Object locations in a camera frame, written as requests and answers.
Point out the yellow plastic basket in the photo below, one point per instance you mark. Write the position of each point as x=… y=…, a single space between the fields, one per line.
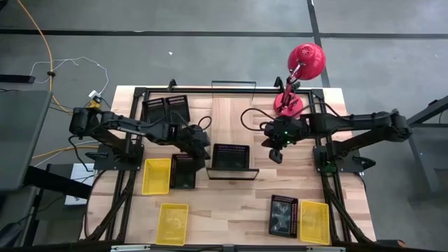
x=172 y=224
x=156 y=176
x=315 y=222

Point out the black plastic basket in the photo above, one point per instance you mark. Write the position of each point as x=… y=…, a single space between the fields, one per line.
x=178 y=105
x=154 y=108
x=182 y=178
x=231 y=157
x=283 y=217

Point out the black flat bar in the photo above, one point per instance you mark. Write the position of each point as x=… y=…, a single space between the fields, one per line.
x=17 y=78

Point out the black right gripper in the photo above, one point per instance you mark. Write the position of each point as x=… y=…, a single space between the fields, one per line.
x=283 y=131

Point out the grey desk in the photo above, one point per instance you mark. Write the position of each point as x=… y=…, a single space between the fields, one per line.
x=21 y=140

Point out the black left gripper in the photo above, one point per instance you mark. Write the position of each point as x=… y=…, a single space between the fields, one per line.
x=196 y=140

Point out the white paper sheet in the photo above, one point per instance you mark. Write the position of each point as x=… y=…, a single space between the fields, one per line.
x=78 y=175

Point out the white power adapter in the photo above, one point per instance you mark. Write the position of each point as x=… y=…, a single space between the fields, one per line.
x=94 y=94

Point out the black desk leg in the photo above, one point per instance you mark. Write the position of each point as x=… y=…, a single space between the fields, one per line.
x=52 y=182

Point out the black metal rig frame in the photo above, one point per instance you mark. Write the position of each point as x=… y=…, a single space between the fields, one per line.
x=227 y=90

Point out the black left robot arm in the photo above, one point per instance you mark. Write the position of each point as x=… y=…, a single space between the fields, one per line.
x=119 y=124

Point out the black metal frame shelf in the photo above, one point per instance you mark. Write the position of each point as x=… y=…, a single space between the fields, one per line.
x=232 y=169

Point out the red desk lamp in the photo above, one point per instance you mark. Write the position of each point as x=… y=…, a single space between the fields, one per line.
x=306 y=61

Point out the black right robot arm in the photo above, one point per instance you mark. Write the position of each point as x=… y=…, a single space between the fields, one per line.
x=350 y=122

